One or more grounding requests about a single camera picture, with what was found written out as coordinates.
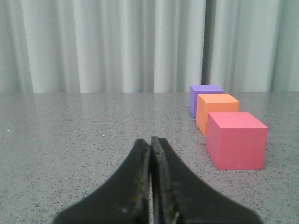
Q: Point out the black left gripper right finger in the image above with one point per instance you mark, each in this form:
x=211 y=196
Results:
x=180 y=197

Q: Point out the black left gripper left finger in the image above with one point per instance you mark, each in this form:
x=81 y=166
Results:
x=122 y=199

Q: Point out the orange foam cube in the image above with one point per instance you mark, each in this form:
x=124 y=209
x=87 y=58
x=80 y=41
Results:
x=206 y=103

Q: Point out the red foam cube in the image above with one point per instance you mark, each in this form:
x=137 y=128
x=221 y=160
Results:
x=236 y=140

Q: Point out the grey-green curtain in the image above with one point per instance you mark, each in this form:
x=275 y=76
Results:
x=81 y=46

